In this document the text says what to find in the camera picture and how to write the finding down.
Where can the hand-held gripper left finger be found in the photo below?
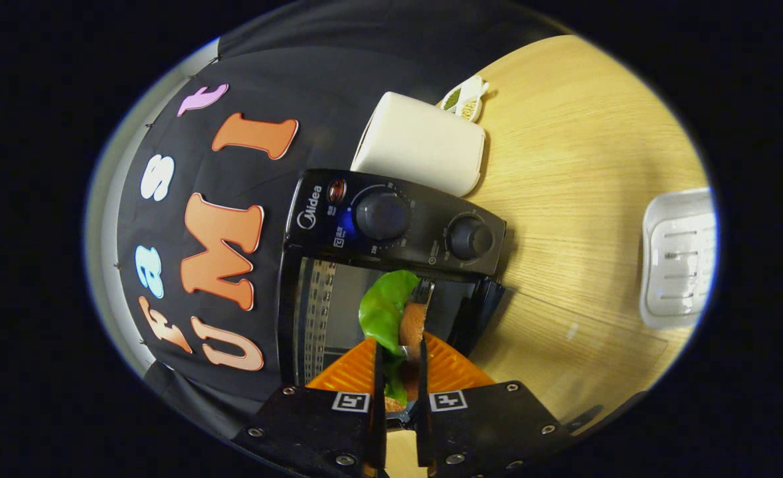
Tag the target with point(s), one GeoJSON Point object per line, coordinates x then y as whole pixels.
{"type": "Point", "coordinates": [325, 431]}

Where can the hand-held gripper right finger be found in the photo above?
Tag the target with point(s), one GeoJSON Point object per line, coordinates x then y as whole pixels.
{"type": "Point", "coordinates": [477, 431]}

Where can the lettuce sandwich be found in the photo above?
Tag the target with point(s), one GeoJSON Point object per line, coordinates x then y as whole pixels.
{"type": "Point", "coordinates": [384, 305]}

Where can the black toaster oven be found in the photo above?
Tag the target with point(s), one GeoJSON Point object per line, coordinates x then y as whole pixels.
{"type": "Point", "coordinates": [384, 216]}

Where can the white pop-up toaster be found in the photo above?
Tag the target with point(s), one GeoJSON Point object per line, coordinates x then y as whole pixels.
{"type": "Point", "coordinates": [418, 143]}

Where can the white plastic tray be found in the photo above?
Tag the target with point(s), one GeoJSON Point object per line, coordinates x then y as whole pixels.
{"type": "Point", "coordinates": [680, 265]}

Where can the white condiment dish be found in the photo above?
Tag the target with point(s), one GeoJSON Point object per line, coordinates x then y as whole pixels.
{"type": "Point", "coordinates": [464, 99]}

